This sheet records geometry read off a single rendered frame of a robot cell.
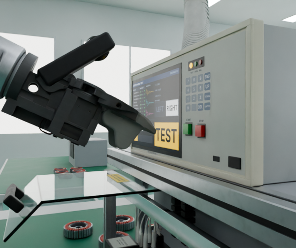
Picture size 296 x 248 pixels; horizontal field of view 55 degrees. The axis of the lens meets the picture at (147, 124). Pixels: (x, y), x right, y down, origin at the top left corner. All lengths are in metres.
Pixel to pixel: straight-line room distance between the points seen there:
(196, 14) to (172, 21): 4.18
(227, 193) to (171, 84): 0.26
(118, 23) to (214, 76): 5.23
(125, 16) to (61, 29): 1.21
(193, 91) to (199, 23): 1.42
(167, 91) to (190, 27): 1.33
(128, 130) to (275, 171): 0.20
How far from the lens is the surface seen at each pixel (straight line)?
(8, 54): 0.39
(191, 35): 1.81
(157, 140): 0.60
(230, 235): 0.63
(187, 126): 0.48
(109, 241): 0.71
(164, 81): 0.57
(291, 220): 0.30
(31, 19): 5.37
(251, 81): 0.37
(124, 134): 0.42
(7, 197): 0.58
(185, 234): 0.46
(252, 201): 0.33
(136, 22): 5.76
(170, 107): 0.54
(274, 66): 0.40
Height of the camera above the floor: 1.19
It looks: 1 degrees down
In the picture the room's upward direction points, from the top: straight up
